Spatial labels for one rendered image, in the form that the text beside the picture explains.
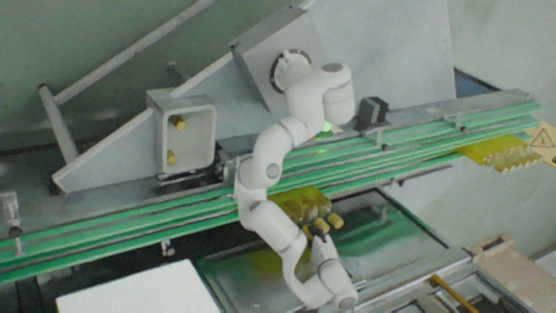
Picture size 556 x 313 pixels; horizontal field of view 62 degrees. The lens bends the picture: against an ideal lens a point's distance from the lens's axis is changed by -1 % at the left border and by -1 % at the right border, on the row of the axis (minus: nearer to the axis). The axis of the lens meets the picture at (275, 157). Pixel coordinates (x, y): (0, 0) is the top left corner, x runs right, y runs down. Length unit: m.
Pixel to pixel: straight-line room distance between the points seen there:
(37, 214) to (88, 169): 0.19
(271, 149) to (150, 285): 0.60
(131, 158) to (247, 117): 0.42
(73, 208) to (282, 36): 0.81
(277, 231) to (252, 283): 0.37
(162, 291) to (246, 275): 0.27
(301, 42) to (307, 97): 0.37
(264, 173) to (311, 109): 0.21
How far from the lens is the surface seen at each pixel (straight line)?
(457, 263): 1.84
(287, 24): 1.50
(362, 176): 1.96
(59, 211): 1.52
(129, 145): 1.55
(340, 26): 1.77
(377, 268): 1.73
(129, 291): 1.50
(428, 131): 2.07
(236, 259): 1.60
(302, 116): 1.22
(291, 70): 1.47
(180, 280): 1.52
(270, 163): 1.16
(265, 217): 1.18
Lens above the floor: 2.04
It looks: 44 degrees down
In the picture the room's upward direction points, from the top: 134 degrees clockwise
